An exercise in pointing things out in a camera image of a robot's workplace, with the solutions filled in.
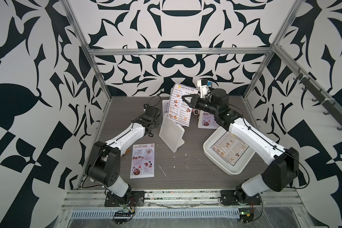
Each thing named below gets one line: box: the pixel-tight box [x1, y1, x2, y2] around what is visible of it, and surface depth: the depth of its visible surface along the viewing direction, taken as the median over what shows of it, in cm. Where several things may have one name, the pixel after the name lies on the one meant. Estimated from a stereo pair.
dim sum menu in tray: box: [209, 131, 250, 167], surface depth 93 cm
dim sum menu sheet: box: [167, 83, 200, 127], surface depth 75 cm
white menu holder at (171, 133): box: [158, 112, 185, 153], surface depth 92 cm
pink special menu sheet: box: [129, 142, 155, 180], surface depth 89 cm
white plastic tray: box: [202, 126, 256, 176], surface depth 91 cm
